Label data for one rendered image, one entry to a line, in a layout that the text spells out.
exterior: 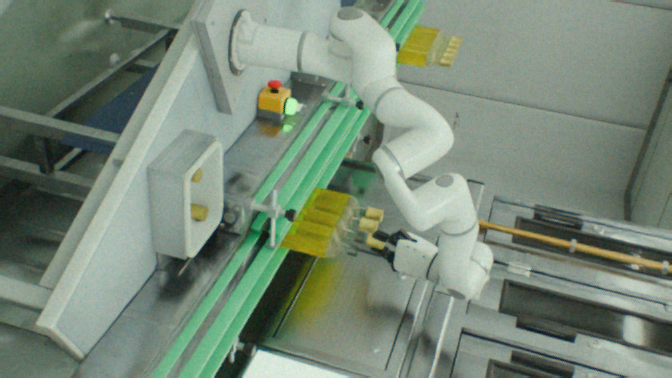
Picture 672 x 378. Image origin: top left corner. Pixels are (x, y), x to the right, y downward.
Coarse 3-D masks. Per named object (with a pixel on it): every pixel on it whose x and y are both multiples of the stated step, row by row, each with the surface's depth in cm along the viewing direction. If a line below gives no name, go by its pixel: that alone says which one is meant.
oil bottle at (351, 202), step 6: (312, 192) 206; (318, 192) 206; (324, 192) 206; (330, 192) 206; (336, 192) 207; (318, 198) 204; (324, 198) 204; (330, 198) 204; (336, 198) 204; (342, 198) 205; (348, 198) 205; (354, 198) 205; (342, 204) 203; (348, 204) 203; (354, 204) 203; (354, 210) 203
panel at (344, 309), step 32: (352, 256) 209; (288, 288) 195; (320, 288) 197; (352, 288) 198; (384, 288) 199; (416, 288) 199; (288, 320) 186; (320, 320) 187; (352, 320) 188; (384, 320) 189; (256, 352) 176; (288, 352) 177; (320, 352) 178; (352, 352) 179; (384, 352) 180
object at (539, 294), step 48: (384, 192) 242; (480, 192) 240; (432, 240) 223; (480, 240) 223; (528, 240) 228; (576, 240) 230; (624, 240) 231; (432, 288) 203; (528, 288) 210; (576, 288) 211; (624, 288) 210; (240, 336) 186; (432, 336) 186; (480, 336) 192; (528, 336) 191; (576, 336) 194; (624, 336) 197
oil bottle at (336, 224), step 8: (304, 216) 196; (312, 216) 196; (320, 216) 197; (328, 216) 197; (312, 224) 194; (320, 224) 194; (328, 224) 194; (336, 224) 194; (344, 224) 195; (336, 232) 193; (344, 232) 194
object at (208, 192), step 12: (216, 144) 164; (204, 156) 159; (216, 156) 168; (192, 168) 155; (204, 168) 171; (216, 168) 170; (204, 180) 173; (216, 180) 172; (192, 192) 175; (204, 192) 174; (216, 192) 174; (204, 204) 176; (216, 204) 176; (216, 216) 177; (192, 228) 173; (204, 228) 173; (192, 240) 169; (204, 240) 170; (192, 252) 165
